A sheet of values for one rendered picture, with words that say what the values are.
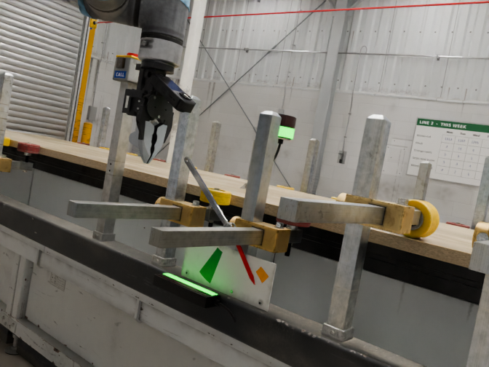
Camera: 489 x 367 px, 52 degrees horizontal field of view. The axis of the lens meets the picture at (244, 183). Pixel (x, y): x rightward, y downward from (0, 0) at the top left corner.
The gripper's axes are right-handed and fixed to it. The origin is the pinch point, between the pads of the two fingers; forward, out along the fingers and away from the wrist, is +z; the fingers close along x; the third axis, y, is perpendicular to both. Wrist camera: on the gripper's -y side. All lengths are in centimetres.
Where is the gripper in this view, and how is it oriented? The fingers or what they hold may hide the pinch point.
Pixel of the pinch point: (149, 158)
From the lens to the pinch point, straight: 108.3
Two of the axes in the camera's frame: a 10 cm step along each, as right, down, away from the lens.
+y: -7.8, -1.7, 6.1
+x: -6.1, -0.6, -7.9
